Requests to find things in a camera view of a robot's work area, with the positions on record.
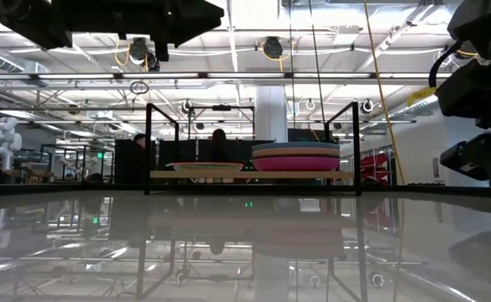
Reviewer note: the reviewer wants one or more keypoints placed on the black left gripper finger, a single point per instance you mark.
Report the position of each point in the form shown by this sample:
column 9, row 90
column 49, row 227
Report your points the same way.
column 173, row 35
column 178, row 12

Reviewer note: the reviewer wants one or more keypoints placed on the red equipment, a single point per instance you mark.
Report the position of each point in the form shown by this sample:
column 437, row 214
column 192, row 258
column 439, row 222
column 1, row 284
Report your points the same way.
column 375, row 163

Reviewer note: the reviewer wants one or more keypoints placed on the white wall box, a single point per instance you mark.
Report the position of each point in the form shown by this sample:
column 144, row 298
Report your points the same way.
column 435, row 168

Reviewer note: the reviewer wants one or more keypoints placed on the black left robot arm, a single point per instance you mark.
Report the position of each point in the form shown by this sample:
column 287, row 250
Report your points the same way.
column 31, row 25

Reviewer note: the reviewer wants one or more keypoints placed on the white robot figure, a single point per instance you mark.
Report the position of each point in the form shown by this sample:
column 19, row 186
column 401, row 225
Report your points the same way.
column 3, row 142

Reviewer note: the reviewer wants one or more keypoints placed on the dark panel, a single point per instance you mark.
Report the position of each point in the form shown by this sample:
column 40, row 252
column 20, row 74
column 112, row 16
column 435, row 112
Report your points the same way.
column 304, row 135

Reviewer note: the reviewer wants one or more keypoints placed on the long horizontal light bar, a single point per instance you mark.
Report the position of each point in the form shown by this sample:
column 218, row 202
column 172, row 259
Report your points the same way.
column 245, row 76

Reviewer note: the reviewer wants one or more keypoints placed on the large salmon plate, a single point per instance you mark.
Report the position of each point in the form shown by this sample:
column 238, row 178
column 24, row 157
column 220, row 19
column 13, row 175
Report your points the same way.
column 295, row 152

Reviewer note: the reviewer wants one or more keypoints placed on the black partition wall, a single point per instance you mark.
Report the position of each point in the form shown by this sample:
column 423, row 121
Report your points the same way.
column 123, row 163

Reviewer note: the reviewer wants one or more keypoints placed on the white building column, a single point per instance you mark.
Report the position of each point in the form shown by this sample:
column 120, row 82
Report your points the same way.
column 270, row 113

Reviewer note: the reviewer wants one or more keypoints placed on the person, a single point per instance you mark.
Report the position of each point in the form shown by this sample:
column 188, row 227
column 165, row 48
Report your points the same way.
column 219, row 144
column 139, row 139

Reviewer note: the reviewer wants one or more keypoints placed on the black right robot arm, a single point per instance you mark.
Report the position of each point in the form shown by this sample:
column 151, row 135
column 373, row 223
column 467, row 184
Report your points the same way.
column 488, row 25

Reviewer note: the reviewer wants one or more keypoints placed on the black metal rig frame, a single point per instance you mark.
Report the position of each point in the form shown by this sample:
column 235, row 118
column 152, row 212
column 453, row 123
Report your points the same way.
column 60, row 191

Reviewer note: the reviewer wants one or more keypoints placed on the large black ceiling reel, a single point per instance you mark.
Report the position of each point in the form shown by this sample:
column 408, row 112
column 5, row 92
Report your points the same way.
column 139, row 50
column 273, row 48

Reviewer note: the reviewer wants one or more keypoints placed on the cream plate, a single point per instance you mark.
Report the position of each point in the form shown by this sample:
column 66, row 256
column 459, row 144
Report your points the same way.
column 207, row 168

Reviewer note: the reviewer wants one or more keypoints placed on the large black plate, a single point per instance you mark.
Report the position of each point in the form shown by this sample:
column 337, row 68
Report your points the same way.
column 295, row 157

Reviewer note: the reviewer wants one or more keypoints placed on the white glossy table sheet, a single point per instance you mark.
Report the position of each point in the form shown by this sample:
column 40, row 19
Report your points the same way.
column 245, row 251

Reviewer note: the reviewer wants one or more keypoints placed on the large blue plate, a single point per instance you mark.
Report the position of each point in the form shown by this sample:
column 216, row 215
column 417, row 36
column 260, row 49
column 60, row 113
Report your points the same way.
column 295, row 146

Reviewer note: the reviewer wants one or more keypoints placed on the distant black rig frame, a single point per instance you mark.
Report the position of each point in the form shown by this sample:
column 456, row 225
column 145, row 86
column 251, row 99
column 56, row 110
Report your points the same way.
column 222, row 107

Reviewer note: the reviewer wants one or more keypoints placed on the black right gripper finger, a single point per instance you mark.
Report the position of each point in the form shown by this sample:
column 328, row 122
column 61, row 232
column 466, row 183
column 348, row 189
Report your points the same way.
column 480, row 92

